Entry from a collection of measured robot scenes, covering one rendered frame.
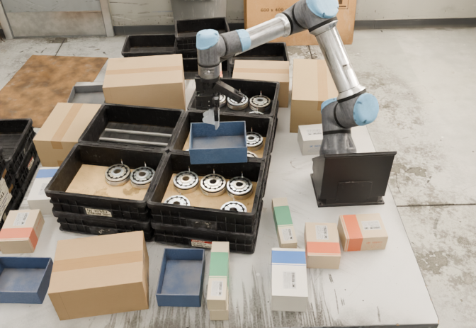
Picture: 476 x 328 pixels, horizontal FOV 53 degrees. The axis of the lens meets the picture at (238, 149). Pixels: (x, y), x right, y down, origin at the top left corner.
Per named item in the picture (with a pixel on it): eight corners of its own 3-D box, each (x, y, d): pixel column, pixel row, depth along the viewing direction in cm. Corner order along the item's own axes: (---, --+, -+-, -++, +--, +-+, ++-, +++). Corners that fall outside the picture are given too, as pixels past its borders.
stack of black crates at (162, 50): (181, 71, 400) (178, 33, 379) (179, 91, 377) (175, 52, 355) (133, 72, 400) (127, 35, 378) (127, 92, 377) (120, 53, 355)
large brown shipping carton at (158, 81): (185, 84, 279) (181, 53, 267) (185, 114, 256) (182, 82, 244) (115, 89, 277) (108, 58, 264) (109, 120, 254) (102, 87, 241)
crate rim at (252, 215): (265, 165, 193) (265, 160, 191) (254, 220, 170) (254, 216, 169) (168, 155, 199) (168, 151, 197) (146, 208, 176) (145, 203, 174)
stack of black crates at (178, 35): (231, 68, 402) (229, 16, 373) (231, 90, 376) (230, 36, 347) (180, 69, 402) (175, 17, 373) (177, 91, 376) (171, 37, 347)
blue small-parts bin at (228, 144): (245, 135, 181) (245, 120, 177) (247, 162, 170) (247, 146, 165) (192, 137, 181) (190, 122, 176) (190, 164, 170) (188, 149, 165)
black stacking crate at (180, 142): (272, 138, 222) (273, 117, 215) (264, 182, 199) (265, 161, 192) (188, 130, 227) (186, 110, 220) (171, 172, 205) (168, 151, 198)
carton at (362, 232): (376, 225, 195) (379, 212, 190) (384, 249, 185) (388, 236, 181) (336, 227, 194) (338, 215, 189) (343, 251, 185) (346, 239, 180)
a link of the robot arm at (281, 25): (294, 6, 201) (196, 45, 180) (309, -4, 191) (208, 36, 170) (304, 32, 203) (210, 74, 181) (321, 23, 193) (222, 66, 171)
